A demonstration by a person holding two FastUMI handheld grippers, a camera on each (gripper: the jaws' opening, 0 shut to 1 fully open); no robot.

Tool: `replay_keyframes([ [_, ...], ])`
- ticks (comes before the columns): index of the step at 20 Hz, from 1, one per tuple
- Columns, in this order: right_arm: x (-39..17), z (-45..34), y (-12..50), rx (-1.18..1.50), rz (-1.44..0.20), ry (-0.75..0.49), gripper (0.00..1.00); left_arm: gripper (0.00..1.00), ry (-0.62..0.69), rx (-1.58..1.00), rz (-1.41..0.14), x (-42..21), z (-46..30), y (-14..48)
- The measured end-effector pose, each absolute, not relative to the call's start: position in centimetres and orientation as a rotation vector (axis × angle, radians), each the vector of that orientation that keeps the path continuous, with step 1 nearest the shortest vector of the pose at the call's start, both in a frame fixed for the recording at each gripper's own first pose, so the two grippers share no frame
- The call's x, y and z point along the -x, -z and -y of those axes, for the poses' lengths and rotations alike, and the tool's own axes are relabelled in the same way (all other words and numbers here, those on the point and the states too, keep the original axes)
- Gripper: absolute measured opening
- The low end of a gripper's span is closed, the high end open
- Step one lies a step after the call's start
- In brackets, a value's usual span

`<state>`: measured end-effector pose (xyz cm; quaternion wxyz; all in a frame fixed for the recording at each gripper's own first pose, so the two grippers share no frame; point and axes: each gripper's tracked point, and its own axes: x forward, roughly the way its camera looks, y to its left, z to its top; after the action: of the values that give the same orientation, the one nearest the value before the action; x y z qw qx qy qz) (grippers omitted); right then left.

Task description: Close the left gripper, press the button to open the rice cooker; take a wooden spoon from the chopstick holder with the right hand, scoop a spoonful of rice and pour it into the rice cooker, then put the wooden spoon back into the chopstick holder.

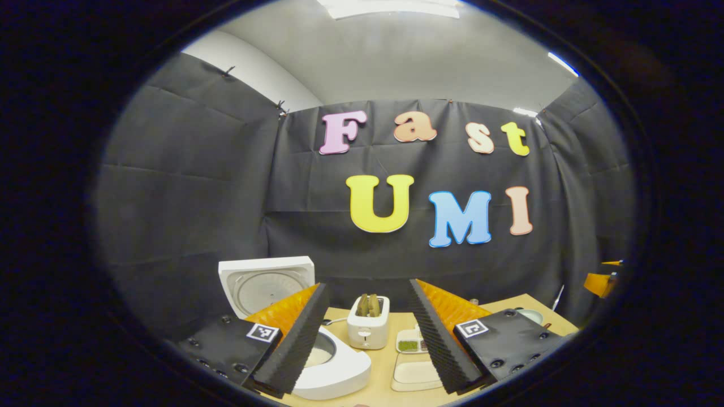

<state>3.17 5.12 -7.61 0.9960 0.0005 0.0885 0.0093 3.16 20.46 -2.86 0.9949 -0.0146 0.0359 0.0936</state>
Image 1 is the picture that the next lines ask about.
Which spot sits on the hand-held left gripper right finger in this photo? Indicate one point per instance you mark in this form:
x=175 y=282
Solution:
x=435 y=345

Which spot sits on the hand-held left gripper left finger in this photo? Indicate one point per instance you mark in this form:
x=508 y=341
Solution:
x=300 y=346

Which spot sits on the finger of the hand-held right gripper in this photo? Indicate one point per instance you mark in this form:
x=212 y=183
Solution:
x=599 y=280

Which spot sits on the white rice cooker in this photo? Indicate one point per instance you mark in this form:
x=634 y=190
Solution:
x=339 y=373

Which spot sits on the white divided grain tray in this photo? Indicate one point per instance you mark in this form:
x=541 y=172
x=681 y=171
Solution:
x=408 y=343

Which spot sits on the white toaster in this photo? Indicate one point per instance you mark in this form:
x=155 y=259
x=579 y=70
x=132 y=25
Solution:
x=367 y=330

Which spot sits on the brown bread slice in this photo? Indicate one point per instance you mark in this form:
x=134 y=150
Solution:
x=363 y=305
x=374 y=304

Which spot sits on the pale green plate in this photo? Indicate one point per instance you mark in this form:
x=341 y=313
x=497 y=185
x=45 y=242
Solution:
x=531 y=315

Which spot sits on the black backdrop cloth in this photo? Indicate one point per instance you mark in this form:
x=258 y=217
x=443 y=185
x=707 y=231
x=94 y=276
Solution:
x=181 y=186

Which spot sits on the ceiling light panel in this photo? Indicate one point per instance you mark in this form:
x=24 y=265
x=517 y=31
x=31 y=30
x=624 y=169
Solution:
x=390 y=7
x=563 y=64

